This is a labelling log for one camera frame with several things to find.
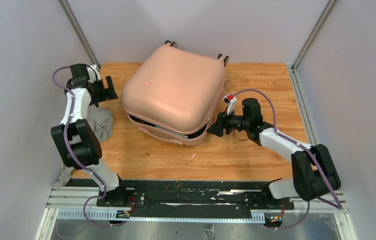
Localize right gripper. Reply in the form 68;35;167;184
207;106;250;137

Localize pink suitcase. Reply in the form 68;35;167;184
122;40;230;146

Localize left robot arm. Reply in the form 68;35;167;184
51;63;130;207

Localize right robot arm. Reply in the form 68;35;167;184
208;94;341;209

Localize grey cloth garment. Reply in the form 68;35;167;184
52;105;113;187

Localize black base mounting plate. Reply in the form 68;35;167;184
96;179;295;220

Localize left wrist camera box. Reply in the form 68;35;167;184
88;64;102;83

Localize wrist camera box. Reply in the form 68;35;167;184
222;93;237;116
88;64;102;83

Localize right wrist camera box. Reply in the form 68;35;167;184
222;93;237;116

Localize aluminium frame rails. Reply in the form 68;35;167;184
37;187;357;240

